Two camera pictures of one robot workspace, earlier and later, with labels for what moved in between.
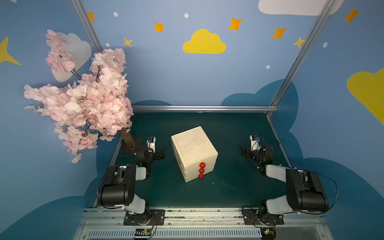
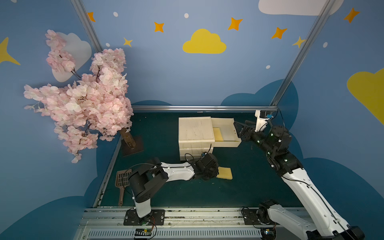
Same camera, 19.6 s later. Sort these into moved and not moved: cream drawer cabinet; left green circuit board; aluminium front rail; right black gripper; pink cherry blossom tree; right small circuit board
Moved: cream drawer cabinet; right black gripper
Not moved: pink cherry blossom tree; aluminium front rail; right small circuit board; left green circuit board
